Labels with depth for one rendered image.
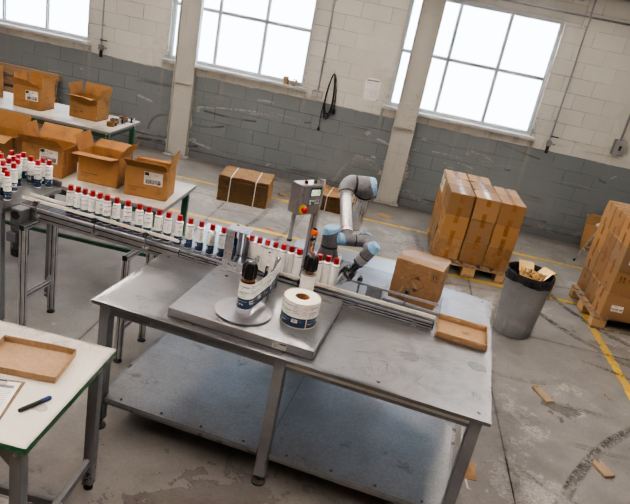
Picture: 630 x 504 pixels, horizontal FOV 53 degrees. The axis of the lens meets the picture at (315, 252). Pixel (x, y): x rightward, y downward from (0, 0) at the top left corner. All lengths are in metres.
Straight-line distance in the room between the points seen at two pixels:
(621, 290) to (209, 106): 5.95
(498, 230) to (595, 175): 2.74
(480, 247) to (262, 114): 3.85
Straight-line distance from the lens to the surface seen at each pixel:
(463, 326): 3.97
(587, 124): 9.34
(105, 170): 5.40
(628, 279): 6.82
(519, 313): 5.96
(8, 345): 3.18
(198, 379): 4.01
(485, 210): 7.01
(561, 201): 9.50
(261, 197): 7.85
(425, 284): 3.95
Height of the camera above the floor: 2.47
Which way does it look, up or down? 21 degrees down
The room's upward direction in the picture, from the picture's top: 12 degrees clockwise
